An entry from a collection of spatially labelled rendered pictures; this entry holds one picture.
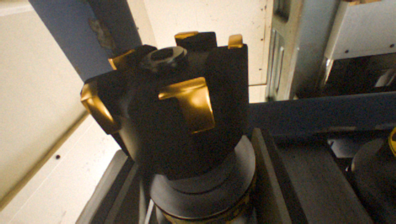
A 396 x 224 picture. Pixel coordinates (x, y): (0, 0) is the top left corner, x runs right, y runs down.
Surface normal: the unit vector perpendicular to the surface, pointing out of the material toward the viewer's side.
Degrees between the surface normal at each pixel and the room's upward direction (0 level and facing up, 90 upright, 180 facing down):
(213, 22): 90
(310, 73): 90
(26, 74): 90
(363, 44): 90
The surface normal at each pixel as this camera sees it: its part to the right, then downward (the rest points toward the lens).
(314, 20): -0.09, 0.63
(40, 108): 0.98, -0.07
